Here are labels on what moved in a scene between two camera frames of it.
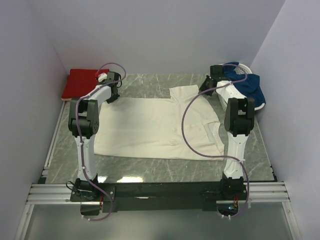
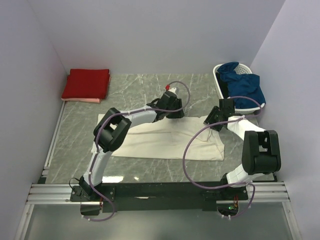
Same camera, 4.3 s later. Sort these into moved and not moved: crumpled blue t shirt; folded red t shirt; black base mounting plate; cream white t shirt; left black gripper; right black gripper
Moved: left black gripper; cream white t shirt; right black gripper
Not moved: crumpled blue t shirt; folded red t shirt; black base mounting plate
